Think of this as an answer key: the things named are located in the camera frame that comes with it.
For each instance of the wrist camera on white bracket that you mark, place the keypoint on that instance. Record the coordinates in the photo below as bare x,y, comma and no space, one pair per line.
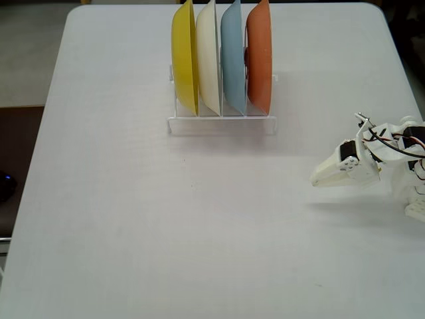
362,119

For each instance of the light blue plate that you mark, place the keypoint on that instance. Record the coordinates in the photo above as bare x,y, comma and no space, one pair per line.
232,60

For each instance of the yellow plate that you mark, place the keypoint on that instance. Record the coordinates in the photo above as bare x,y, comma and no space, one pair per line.
182,60

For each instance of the cream white plate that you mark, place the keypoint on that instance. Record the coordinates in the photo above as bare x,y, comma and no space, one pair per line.
207,60

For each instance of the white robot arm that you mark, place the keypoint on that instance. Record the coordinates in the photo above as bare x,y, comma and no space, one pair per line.
403,179

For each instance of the orange plate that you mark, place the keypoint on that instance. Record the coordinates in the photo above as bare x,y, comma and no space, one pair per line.
260,60

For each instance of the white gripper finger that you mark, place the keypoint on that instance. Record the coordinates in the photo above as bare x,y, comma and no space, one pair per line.
352,180
328,167

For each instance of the black computer mouse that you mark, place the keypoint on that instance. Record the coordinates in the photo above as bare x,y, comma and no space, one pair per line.
7,186

